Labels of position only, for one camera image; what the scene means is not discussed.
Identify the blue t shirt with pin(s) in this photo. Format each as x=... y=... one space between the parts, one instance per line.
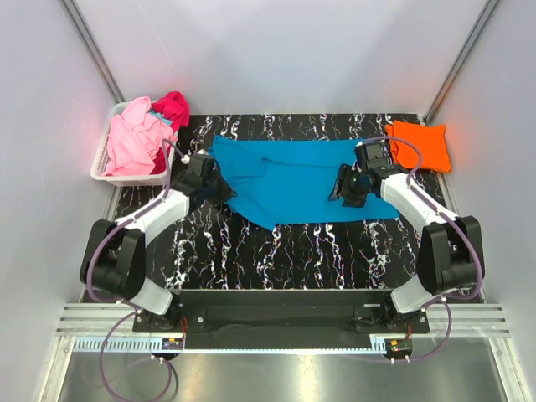
x=288 y=182

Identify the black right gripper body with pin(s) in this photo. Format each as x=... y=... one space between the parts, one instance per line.
x=358 y=186

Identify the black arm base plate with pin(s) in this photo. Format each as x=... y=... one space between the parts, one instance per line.
x=278 y=341

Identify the white plastic laundry basket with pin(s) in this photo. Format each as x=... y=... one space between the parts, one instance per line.
x=101 y=159

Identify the light blue garment in basket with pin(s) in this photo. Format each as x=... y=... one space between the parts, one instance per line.
x=160 y=117

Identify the magenta t shirt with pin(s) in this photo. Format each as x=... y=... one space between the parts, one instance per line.
x=174 y=107

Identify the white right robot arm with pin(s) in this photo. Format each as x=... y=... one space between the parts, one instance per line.
x=450 y=256

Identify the light pink t shirt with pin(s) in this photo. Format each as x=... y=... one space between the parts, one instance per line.
x=132 y=140

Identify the folded orange t shirt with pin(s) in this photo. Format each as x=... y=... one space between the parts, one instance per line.
x=429 y=140

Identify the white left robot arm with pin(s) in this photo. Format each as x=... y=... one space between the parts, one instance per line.
x=115 y=256

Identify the aluminium frame rail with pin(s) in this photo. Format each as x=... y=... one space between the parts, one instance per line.
x=464 y=320

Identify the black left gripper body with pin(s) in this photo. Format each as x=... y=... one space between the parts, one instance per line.
x=210 y=186

